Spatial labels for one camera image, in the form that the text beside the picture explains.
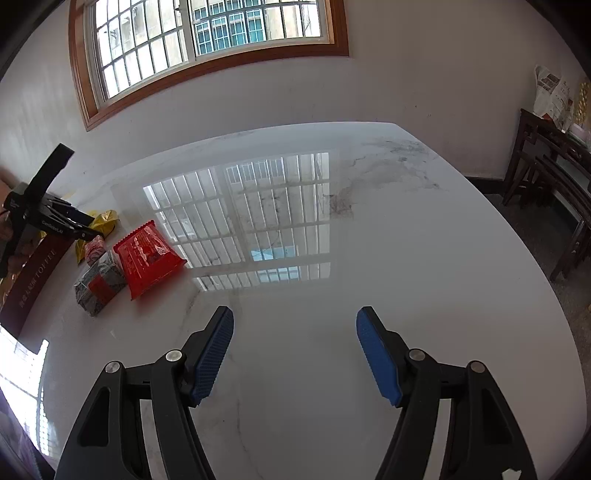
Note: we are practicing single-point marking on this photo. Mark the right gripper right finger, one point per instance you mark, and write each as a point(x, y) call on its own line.
point(484, 440)

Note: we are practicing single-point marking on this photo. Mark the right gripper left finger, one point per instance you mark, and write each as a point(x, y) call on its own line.
point(106, 441)

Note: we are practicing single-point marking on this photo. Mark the pink white patterned packet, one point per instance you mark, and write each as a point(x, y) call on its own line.
point(94, 249)

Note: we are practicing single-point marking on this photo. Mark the yellow snack bag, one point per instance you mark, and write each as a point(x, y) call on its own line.
point(101, 223)

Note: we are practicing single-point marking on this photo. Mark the dark grey snack packet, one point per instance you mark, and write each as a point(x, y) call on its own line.
point(100, 283)

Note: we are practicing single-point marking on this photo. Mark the red snack packet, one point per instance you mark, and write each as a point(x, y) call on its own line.
point(147, 259)

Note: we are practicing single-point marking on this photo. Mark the red gold tin box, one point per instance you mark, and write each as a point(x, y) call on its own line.
point(20, 291)

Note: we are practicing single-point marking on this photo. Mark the wooden framed window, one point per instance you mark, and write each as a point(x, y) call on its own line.
point(122, 52)

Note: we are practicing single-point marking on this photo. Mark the dark wooden side table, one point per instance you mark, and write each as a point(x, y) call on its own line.
point(545, 160)

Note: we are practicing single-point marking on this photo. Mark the papers on side table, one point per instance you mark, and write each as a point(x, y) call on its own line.
point(567, 107)

